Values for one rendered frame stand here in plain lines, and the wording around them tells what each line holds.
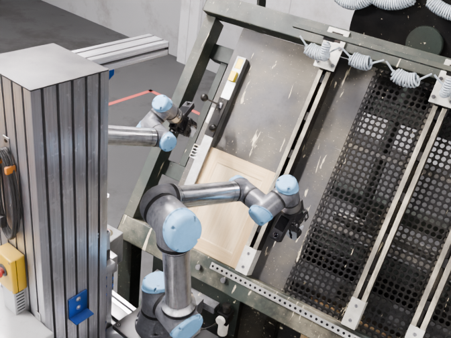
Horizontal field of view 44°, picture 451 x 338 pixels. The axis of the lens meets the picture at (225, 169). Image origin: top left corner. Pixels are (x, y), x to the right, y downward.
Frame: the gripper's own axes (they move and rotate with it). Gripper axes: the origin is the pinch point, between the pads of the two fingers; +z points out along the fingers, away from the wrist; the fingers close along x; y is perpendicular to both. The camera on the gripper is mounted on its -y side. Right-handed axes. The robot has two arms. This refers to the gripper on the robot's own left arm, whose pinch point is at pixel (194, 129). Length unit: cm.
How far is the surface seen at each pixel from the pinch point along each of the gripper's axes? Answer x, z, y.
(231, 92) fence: 8.7, 8.9, -24.3
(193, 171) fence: -2.3, 16.1, 16.3
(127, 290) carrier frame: -36, 48, 81
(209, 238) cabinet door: 12, 24, 46
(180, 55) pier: -250, 358, -216
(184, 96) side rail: -16.3, 9.9, -19.9
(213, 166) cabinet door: 6.5, 17.5, 11.8
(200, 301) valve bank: 18, 22, 75
